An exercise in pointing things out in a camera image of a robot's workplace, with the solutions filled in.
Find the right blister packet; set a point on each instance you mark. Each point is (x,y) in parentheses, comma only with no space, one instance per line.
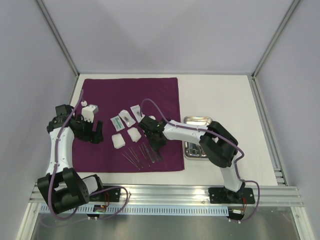
(136,110)

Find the stainless steel tray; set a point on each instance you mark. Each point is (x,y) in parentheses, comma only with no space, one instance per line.
(202,121)

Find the green white sachet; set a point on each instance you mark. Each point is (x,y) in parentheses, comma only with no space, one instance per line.
(117,123)

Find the purple cloth mat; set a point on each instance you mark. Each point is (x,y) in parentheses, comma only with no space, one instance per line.
(158,97)

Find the steel tweezers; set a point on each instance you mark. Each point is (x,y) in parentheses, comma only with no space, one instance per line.
(144,154)
(131,161)
(136,157)

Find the left gauze pad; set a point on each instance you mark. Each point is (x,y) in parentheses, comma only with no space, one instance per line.
(118,141)

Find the gauze pad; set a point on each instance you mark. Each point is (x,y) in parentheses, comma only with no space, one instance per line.
(134,134)
(118,141)

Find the left aluminium frame post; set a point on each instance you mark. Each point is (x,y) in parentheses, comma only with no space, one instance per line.
(56,35)

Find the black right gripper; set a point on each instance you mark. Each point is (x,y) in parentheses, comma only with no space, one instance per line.
(156,138)

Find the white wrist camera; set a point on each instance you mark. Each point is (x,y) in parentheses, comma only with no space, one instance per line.
(88,111)
(151,117)

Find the right aluminium side rail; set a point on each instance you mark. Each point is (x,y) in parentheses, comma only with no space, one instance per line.
(275,156)

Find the surgical scissors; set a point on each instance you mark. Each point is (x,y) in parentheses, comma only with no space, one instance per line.
(198,149)
(191,150)

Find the front aluminium rail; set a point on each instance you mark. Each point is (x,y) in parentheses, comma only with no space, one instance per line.
(198,195)

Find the slotted cable duct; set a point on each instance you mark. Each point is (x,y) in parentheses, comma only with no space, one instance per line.
(160,210)

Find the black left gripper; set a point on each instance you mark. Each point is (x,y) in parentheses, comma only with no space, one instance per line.
(96,137)

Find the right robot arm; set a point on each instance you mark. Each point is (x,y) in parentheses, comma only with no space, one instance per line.
(219,146)

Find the middle gauze pad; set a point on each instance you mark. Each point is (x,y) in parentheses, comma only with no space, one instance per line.
(134,134)

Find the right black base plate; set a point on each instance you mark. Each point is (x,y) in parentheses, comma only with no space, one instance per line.
(221,195)

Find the middle blister packet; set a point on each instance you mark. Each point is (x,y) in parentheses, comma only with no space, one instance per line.
(126,117)

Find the leftmost steel tweezers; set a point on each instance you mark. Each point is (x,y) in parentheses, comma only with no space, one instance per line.
(131,161)

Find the aluminium frame post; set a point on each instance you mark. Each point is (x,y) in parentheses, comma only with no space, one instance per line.
(56,35)
(276,36)

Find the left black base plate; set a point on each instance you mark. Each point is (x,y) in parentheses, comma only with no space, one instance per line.
(109,196)

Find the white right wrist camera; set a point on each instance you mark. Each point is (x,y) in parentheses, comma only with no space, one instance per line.
(151,117)

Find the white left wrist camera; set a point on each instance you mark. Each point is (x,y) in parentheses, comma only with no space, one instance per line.
(88,111)

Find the blister packet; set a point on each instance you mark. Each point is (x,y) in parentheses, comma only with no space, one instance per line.
(126,117)
(136,110)

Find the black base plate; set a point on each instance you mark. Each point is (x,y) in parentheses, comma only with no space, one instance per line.
(221,195)
(109,196)

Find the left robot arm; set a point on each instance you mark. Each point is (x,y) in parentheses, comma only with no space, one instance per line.
(61,187)

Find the right aluminium frame post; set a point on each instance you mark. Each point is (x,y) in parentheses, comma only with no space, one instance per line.
(276,36)

